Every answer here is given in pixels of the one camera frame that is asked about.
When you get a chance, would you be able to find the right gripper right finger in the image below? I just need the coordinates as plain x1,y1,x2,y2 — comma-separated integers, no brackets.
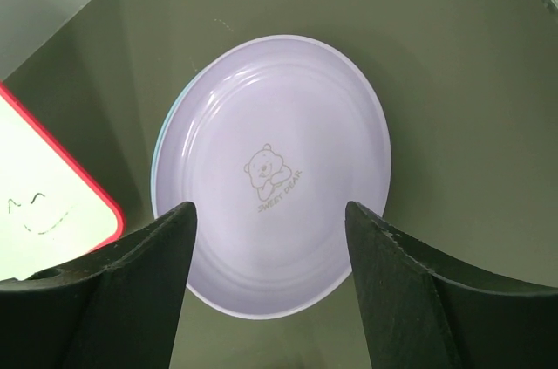
345,202,557,368

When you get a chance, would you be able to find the purple plate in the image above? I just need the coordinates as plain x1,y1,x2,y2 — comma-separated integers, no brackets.
156,35,391,320

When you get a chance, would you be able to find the blue plate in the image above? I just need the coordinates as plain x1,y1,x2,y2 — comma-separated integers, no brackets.
149,73,199,219

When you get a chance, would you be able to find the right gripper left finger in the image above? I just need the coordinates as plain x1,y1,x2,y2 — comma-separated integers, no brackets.
1,202,197,368

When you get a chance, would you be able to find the red framed whiteboard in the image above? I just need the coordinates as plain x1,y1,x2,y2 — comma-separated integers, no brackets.
1,86,125,280

